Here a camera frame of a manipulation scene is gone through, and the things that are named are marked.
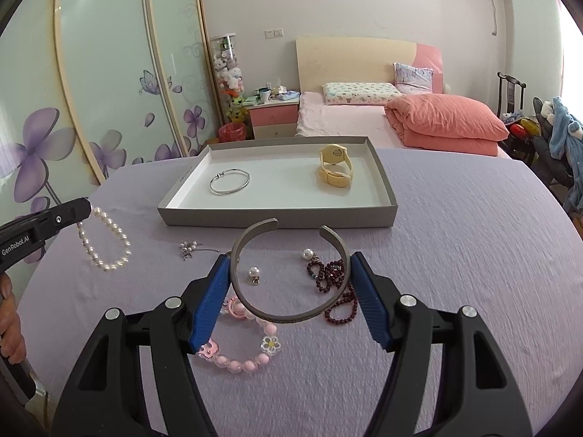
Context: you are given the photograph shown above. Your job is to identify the person's left hand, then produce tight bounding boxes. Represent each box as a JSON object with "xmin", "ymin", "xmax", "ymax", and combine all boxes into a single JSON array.
[{"xmin": 0, "ymin": 275, "xmax": 23, "ymax": 365}]

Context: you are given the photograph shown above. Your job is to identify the grey cuff bracelet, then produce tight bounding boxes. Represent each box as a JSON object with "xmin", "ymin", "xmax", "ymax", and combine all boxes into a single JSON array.
[{"xmin": 229, "ymin": 218, "xmax": 351, "ymax": 326}]

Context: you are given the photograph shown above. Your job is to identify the folded pink quilt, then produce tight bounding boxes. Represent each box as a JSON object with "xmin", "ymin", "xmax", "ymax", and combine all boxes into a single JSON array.
[{"xmin": 384, "ymin": 93, "xmax": 510, "ymax": 157}]

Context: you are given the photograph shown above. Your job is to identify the floral white pillow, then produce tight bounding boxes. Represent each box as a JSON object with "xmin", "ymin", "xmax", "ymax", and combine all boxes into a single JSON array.
[{"xmin": 322, "ymin": 82, "xmax": 404, "ymax": 105}]

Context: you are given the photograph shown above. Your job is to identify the pink and cream nightstand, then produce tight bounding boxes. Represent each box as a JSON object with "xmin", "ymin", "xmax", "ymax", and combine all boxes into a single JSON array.
[{"xmin": 247, "ymin": 98, "xmax": 301, "ymax": 141}]

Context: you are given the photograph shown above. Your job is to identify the dark wooden chair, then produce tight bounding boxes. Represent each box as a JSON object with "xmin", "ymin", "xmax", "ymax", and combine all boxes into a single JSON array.
[{"xmin": 496, "ymin": 72, "xmax": 527, "ymax": 119}]

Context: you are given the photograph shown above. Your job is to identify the dark red bead bracelet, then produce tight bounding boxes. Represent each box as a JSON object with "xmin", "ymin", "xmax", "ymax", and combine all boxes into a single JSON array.
[{"xmin": 306, "ymin": 259, "xmax": 360, "ymax": 326}]

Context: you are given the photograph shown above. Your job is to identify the red trash bin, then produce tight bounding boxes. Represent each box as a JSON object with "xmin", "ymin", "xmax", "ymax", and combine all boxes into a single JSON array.
[{"xmin": 218, "ymin": 123, "xmax": 247, "ymax": 143}]

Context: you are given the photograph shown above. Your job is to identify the pink bead flower bracelet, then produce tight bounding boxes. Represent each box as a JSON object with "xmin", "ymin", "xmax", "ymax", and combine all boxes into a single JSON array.
[{"xmin": 193, "ymin": 295, "xmax": 284, "ymax": 373}]

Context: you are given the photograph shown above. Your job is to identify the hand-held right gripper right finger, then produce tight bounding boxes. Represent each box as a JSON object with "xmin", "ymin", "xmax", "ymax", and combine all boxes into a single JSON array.
[{"xmin": 348, "ymin": 251, "xmax": 536, "ymax": 437}]

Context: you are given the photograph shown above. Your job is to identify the blue plush garment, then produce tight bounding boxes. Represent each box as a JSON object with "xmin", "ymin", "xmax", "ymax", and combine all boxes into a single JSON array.
[{"xmin": 549, "ymin": 97, "xmax": 583, "ymax": 178}]

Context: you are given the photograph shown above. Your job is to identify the floral sliding wardrobe doors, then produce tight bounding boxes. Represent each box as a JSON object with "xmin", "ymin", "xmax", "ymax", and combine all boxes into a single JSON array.
[{"xmin": 0, "ymin": 0, "xmax": 215, "ymax": 292}]

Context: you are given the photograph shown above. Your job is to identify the small purple pillow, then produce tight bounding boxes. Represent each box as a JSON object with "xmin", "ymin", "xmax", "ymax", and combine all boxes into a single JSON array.
[{"xmin": 394, "ymin": 63, "xmax": 434, "ymax": 94}]

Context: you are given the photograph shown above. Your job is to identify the air conditioner cable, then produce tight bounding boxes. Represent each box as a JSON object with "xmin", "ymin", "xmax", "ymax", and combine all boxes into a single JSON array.
[{"xmin": 487, "ymin": 0, "xmax": 511, "ymax": 37}]

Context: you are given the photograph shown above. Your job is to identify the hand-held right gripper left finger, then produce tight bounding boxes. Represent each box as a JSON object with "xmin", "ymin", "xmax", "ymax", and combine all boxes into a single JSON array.
[{"xmin": 50, "ymin": 252, "xmax": 233, "ymax": 437}]

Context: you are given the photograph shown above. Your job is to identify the yellow plush toy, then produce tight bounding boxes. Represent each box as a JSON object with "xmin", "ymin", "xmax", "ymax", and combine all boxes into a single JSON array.
[{"xmin": 228, "ymin": 98, "xmax": 249, "ymax": 123}]

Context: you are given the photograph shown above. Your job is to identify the bed with pink sheet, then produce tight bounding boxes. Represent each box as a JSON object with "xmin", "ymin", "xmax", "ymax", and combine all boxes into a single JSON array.
[{"xmin": 294, "ymin": 36, "xmax": 513, "ymax": 158}]

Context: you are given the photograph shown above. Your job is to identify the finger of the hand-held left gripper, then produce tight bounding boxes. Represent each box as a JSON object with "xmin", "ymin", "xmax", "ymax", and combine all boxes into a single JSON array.
[{"xmin": 33, "ymin": 197, "xmax": 92, "ymax": 238}]

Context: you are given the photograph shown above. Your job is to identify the dark padded chair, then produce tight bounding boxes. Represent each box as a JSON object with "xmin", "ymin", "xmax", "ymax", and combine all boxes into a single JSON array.
[{"xmin": 524, "ymin": 98, "xmax": 575, "ymax": 187}]

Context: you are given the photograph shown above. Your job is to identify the white pearl bracelet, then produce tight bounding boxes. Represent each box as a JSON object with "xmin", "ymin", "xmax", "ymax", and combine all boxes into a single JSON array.
[{"xmin": 77, "ymin": 206, "xmax": 133, "ymax": 274}]

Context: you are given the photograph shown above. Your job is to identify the clear tube of plush toys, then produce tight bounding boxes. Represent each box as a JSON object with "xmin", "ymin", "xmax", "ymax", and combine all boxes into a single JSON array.
[{"xmin": 210, "ymin": 33, "xmax": 247, "ymax": 123}]

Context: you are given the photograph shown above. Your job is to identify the yellow and red toys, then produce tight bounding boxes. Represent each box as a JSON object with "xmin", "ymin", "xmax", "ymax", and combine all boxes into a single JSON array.
[{"xmin": 505, "ymin": 111, "xmax": 540, "ymax": 139}]

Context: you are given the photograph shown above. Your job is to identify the silver bangle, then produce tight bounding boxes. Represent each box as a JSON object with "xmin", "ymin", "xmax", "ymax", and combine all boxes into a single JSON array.
[{"xmin": 210, "ymin": 169, "xmax": 251, "ymax": 195}]

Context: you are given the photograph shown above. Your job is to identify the small silver flower brooch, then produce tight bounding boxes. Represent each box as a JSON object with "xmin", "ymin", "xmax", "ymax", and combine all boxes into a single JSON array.
[{"xmin": 179, "ymin": 240, "xmax": 222, "ymax": 261}]

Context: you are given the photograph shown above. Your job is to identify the grey shallow tray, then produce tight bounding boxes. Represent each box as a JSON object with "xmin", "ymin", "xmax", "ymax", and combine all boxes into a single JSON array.
[{"xmin": 157, "ymin": 135, "xmax": 399, "ymax": 228}]

